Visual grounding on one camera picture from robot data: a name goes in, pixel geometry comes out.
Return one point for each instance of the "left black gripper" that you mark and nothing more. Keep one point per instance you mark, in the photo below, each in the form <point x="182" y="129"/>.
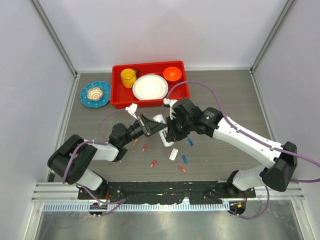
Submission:
<point x="150" y="126"/>

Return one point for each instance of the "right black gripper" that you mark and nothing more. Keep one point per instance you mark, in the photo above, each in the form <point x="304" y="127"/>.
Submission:
<point x="173" y="135"/>

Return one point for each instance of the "white remote control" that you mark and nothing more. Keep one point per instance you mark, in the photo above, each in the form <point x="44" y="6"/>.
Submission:
<point x="163" y="133"/>

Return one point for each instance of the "white battery cover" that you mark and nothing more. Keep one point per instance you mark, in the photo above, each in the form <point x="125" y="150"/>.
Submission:
<point x="173" y="154"/>

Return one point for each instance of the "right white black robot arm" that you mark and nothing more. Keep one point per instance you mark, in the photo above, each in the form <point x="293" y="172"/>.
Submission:
<point x="278" y="161"/>

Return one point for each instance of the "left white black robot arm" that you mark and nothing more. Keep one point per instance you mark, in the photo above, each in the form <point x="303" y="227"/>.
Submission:
<point x="72" y="159"/>

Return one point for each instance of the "blue battery upper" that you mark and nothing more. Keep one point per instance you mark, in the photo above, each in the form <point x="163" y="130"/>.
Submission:
<point x="190" y="141"/>

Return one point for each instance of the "blue battery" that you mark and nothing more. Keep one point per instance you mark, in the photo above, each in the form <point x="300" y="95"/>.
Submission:
<point x="190" y="141"/>
<point x="184" y="159"/>

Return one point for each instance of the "red battery bottom left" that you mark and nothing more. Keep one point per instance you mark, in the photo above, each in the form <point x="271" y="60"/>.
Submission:
<point x="153" y="163"/>

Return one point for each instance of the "blue battery lower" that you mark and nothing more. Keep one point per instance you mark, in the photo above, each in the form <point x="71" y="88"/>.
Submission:
<point x="184" y="159"/>

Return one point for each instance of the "white paper plate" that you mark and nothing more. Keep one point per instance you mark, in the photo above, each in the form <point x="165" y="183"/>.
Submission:
<point x="150" y="87"/>

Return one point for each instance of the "red battery bottom right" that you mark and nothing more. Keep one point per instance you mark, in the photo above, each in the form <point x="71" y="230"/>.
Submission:
<point x="181" y="168"/>

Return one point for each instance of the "red plastic tray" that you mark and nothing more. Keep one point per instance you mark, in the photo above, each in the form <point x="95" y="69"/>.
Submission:
<point x="122" y="97"/>

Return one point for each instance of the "orange bowl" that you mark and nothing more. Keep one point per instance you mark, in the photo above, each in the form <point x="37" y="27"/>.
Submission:
<point x="172" y="74"/>

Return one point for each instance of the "yellow mug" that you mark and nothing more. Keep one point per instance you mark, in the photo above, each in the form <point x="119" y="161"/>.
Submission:
<point x="129" y="76"/>

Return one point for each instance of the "small patterned bowl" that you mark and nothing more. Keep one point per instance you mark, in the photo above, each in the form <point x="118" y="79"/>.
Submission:
<point x="94" y="94"/>

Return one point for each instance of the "blue dotted plate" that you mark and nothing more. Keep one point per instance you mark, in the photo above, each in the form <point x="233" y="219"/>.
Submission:
<point x="106" y="87"/>

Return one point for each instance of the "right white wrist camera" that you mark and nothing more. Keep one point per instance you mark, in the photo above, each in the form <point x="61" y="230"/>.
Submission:
<point x="169" y="103"/>

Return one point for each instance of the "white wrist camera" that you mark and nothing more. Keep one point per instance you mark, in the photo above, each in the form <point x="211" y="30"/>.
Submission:
<point x="131" y="110"/>
<point x="169" y="103"/>

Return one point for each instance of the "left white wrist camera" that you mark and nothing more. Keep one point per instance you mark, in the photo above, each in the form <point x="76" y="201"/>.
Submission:
<point x="131" y="110"/>

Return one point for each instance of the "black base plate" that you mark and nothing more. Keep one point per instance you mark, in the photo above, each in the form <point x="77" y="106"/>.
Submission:
<point x="170" y="192"/>

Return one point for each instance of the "slotted cable duct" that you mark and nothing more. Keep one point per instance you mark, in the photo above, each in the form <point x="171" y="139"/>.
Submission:
<point x="89" y="206"/>

